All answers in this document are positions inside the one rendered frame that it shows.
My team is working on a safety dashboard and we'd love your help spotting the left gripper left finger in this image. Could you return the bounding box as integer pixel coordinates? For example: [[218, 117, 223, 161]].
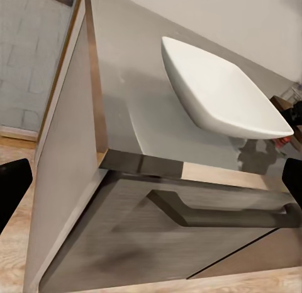
[[0, 158, 33, 234]]

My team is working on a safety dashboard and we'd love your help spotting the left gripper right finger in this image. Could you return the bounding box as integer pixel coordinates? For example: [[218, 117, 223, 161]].
[[282, 158, 302, 209]]

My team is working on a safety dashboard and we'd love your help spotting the bowl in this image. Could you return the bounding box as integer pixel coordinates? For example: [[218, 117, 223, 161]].
[[161, 37, 294, 139]]

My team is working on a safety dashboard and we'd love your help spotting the cutting board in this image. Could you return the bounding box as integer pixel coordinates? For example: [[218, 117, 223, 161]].
[[270, 95, 302, 144]]

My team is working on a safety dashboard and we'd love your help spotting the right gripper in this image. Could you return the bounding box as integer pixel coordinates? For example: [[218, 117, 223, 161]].
[[280, 101, 302, 127]]

